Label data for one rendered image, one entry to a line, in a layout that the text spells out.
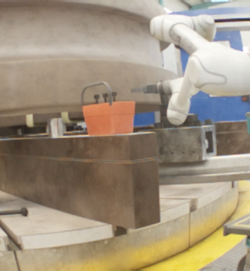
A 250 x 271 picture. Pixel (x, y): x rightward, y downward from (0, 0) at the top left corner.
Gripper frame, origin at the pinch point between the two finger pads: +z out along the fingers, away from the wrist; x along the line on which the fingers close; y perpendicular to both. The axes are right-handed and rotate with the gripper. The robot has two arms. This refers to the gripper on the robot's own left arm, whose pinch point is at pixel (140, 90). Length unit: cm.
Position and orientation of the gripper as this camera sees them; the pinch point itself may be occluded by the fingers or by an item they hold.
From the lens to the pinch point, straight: 256.7
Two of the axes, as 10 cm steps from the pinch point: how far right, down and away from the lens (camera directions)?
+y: -0.7, -10.0, -0.2
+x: -5.8, 0.6, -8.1
